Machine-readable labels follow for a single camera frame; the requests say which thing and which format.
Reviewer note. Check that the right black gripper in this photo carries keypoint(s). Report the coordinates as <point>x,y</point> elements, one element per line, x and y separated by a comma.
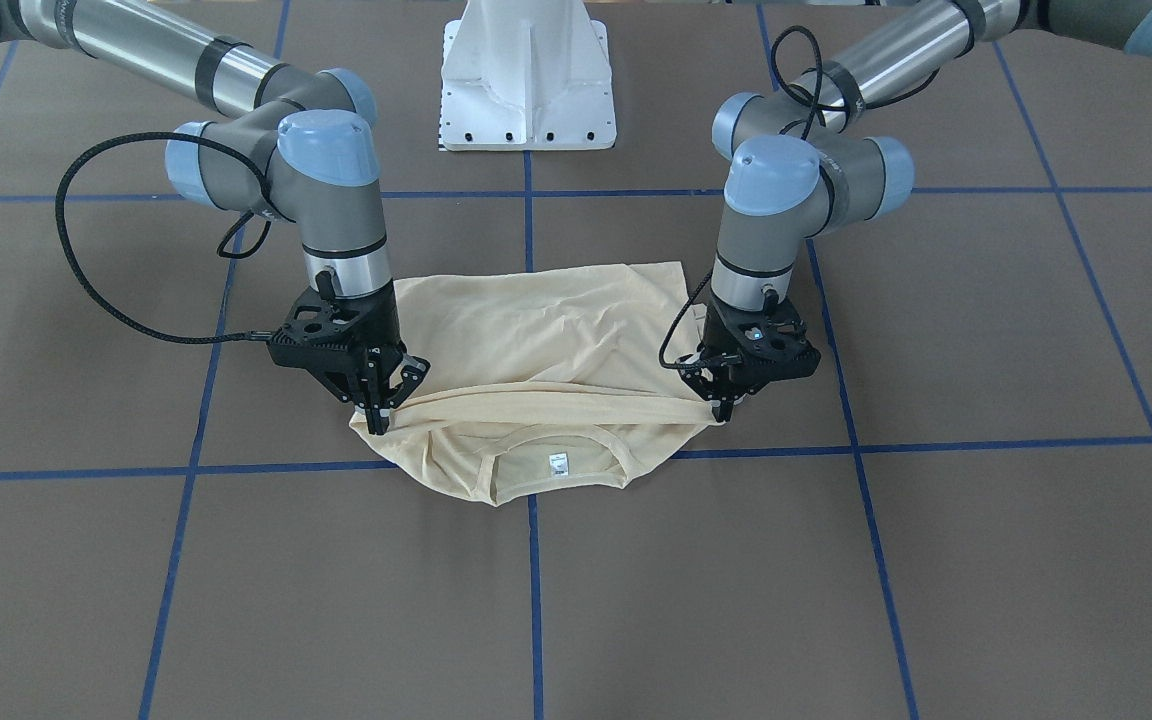
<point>383,337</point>

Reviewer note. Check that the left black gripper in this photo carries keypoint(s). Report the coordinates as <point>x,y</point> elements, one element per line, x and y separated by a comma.
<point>715,381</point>

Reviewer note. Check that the cream long-sleeve printed shirt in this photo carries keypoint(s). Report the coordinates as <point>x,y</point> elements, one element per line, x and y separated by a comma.
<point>542,381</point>

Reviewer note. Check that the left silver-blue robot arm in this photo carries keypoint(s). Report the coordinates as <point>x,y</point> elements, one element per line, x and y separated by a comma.
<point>794,174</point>

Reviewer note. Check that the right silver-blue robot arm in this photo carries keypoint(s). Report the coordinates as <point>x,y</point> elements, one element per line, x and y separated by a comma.
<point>291,146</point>

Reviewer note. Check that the brown mat with blue grid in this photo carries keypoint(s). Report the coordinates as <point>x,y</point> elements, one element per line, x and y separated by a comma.
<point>951,519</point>

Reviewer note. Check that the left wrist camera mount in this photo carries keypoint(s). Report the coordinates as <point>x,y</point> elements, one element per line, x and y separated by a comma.
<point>773,347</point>

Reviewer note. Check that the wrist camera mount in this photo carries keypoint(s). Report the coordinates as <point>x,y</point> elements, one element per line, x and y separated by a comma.
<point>317,334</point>
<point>773,347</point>

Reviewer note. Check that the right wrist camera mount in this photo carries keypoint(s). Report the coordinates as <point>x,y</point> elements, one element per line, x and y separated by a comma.
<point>317,334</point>

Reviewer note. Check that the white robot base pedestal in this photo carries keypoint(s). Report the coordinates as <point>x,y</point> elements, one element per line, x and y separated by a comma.
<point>526,76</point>

